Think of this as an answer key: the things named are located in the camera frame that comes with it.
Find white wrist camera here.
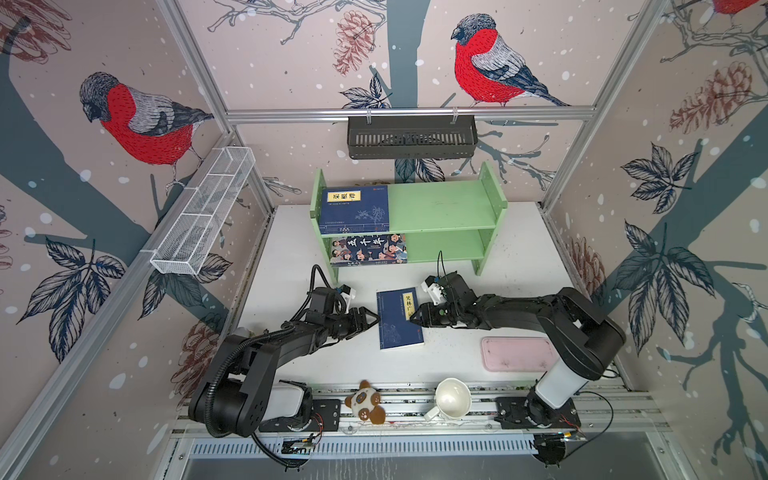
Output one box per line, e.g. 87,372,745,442
336,284,356,309
420,275,446,306

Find dark blue book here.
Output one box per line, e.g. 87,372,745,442
377,287,424,350
318,185,390,235

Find pink plastic tray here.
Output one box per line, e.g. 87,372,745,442
481,337,559,373

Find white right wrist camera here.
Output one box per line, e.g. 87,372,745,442
420,275,446,306

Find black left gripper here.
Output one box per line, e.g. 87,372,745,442
324,306,381,339

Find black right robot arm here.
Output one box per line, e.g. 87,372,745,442
407,272,626,428

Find black hanging wall basket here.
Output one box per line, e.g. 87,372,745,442
347,115,478,160

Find brown white plush toy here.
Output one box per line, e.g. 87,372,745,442
344,380,386,425

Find white ceramic mug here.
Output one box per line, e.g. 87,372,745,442
424,378,472,421

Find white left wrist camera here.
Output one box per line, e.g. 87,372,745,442
336,284,356,309

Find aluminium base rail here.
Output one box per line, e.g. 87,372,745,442
173,383,671,461

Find white wire mesh basket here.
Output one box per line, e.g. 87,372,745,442
150,146,255,275

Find colourful cartoon cover book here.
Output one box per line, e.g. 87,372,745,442
330,234,408,266

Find green wooden shelf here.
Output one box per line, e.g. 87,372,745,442
309,162,508,280

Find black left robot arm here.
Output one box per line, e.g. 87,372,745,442
188,264,381,471

